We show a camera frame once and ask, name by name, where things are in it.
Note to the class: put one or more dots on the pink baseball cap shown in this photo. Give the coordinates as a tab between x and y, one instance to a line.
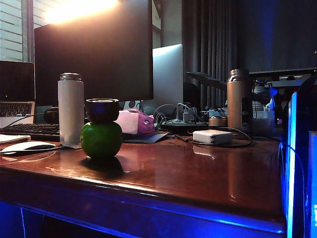
136	121

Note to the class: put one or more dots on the white plug charger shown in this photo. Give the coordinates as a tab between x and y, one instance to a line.
186	115

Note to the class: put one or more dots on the black round speaker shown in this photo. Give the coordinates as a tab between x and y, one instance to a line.
50	115

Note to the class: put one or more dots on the black slanted board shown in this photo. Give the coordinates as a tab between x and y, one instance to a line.
210	79

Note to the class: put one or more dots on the bronze bottle cap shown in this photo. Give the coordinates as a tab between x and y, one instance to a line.
218	122

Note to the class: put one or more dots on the white computer mouse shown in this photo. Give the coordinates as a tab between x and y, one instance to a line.
22	146

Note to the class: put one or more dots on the black shelf board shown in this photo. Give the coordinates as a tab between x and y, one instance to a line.
280	72

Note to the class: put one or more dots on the blue lit computer case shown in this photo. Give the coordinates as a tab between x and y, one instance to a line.
299	148

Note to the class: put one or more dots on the black thermos bottle cap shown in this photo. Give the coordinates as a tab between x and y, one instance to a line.
101	111

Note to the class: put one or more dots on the green apple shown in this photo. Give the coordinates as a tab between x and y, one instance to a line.
101	141

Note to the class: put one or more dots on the black keyboard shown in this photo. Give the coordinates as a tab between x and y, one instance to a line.
32	129

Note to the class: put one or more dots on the silver laptop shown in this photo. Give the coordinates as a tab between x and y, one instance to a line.
15	81

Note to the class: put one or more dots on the white paper notebook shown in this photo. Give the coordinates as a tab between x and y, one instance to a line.
12	138

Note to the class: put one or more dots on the large black monitor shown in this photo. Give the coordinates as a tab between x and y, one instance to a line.
99	62

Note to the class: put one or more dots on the black pen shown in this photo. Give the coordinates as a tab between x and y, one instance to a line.
183	139

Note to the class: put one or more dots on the white thermos bottle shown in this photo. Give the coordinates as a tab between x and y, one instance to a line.
70	111

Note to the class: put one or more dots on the white window blind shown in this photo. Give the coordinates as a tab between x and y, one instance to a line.
11	29

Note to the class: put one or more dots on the grey flat pad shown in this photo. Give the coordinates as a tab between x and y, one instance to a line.
148	138

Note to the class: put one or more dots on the bronze thermos bottle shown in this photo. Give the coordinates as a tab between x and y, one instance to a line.
235	104

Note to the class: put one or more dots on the black power strip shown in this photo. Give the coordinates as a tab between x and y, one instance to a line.
183	126

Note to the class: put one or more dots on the silver monitor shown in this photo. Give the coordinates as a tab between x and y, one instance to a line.
168	79

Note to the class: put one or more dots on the white power adapter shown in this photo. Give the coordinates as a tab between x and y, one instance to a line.
210	136

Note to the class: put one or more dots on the clear plastic container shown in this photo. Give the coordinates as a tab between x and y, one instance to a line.
263	122

